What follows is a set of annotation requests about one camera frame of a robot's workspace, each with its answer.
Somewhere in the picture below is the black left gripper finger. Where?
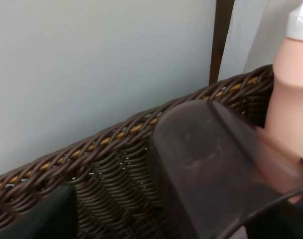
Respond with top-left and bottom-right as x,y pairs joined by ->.
0,185 -> 78,239

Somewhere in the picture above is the translucent purple plastic cup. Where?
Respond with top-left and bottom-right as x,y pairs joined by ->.
148,100 -> 303,239

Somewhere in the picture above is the pink bottle white cap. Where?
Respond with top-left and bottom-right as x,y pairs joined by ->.
258,2 -> 303,194

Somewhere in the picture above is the dark brown wicker basket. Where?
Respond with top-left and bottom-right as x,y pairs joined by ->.
0,65 -> 274,239

